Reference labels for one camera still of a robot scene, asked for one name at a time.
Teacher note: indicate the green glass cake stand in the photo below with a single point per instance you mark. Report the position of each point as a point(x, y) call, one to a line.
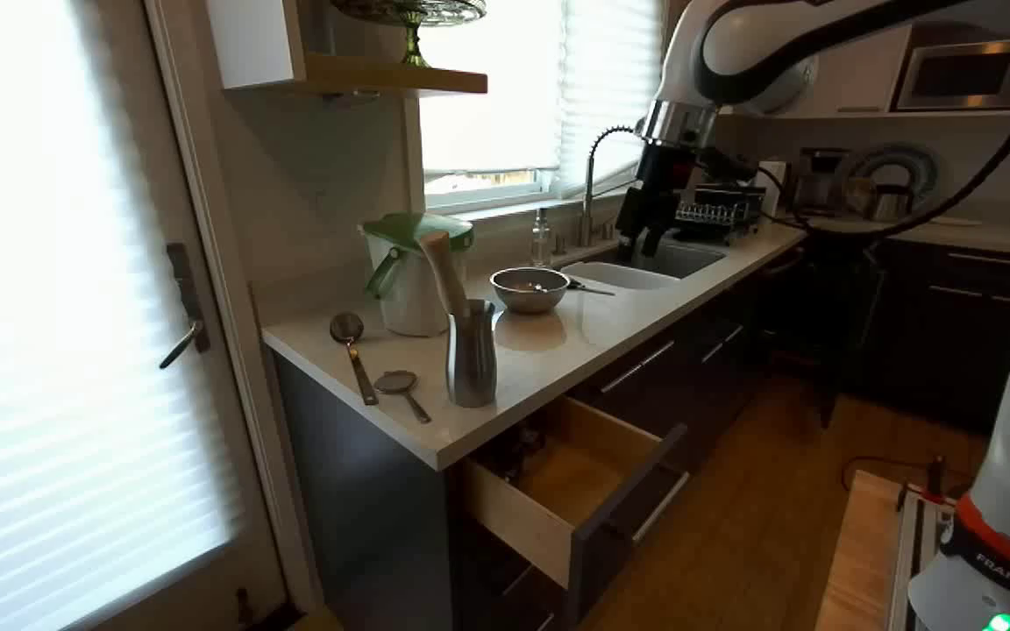
point(411, 16)

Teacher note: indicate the silver microwave oven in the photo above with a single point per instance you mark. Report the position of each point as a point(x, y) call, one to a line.
point(974, 72)

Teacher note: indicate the dark side cabinet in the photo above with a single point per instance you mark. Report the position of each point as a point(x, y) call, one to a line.
point(950, 326)

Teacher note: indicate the clear soap dispenser bottle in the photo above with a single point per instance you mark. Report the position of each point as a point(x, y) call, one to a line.
point(540, 238)

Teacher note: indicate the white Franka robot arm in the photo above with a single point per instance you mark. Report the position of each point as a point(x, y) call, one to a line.
point(764, 37)

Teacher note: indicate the black dish rack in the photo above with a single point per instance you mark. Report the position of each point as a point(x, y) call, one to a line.
point(722, 213)

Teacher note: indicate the silver metal cup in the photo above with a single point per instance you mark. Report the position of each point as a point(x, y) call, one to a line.
point(470, 356)

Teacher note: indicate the kitchen sink basin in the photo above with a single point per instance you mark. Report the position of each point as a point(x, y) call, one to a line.
point(676, 258)

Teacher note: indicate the open wooden drawer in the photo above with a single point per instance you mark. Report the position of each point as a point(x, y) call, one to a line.
point(575, 479)

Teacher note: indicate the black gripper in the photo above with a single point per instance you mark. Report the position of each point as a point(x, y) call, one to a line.
point(658, 186)

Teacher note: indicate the chrome gooseneck faucet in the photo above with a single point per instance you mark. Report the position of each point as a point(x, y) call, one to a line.
point(591, 176)

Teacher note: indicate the small dark mesh strainer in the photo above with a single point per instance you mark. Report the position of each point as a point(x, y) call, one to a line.
point(399, 380)

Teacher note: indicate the dark coffee maker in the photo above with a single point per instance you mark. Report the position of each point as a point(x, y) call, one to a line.
point(821, 179)

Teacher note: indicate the dark kitchen counter cabinet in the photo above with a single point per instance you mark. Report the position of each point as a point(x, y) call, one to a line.
point(377, 514)

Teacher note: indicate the silver metal bowl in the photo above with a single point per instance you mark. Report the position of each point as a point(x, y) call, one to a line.
point(526, 289)

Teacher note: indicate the door with white blinds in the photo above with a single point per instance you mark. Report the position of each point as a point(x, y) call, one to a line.
point(61, 326)

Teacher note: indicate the window with white blinds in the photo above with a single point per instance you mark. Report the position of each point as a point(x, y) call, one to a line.
point(505, 91)

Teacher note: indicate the white container green lid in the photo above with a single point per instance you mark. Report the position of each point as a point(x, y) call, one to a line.
point(411, 306)

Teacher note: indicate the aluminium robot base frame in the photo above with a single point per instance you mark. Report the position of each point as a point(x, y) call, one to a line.
point(919, 547)

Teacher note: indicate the wooden wall shelf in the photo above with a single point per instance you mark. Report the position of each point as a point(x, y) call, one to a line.
point(377, 76)

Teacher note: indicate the wooden robot platform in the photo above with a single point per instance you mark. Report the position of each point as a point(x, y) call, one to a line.
point(860, 547)

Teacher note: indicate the round grey kettle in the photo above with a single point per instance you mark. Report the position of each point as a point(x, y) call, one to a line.
point(891, 186)

